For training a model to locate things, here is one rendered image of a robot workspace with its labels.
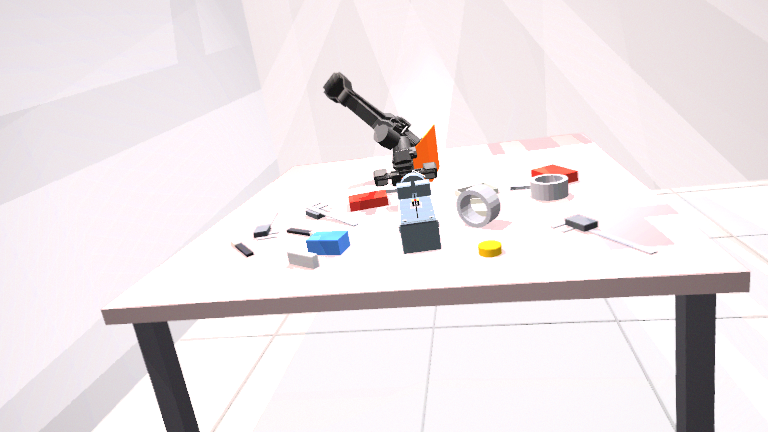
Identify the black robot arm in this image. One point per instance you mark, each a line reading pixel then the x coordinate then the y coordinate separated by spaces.
pixel 387 127

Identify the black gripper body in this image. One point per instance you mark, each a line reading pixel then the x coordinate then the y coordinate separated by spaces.
pixel 381 176

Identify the yellow short cylinder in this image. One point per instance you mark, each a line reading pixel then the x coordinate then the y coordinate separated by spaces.
pixel 489 248

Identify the grey hollow cylinder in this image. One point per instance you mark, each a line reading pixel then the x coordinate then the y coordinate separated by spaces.
pixel 466 212
pixel 549 187

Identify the blue block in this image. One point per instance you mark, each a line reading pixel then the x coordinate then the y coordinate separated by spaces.
pixel 328 242

